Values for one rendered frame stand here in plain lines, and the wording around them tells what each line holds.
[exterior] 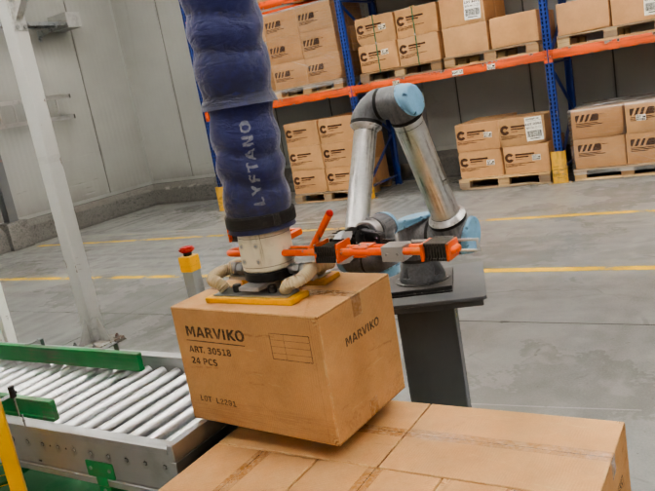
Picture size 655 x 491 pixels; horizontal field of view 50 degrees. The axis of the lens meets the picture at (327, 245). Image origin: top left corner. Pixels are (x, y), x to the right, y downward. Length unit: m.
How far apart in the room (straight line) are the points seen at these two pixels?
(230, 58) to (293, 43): 8.39
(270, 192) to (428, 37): 7.59
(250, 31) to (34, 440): 1.71
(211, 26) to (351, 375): 1.09
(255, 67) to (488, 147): 7.48
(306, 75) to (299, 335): 8.55
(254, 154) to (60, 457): 1.37
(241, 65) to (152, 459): 1.28
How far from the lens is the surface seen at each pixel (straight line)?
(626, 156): 9.02
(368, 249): 2.03
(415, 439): 2.20
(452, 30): 9.47
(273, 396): 2.18
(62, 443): 2.79
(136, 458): 2.50
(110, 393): 3.15
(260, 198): 2.13
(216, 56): 2.11
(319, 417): 2.10
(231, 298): 2.22
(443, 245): 1.91
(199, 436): 2.43
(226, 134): 2.12
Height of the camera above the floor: 1.60
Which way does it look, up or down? 12 degrees down
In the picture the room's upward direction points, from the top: 10 degrees counter-clockwise
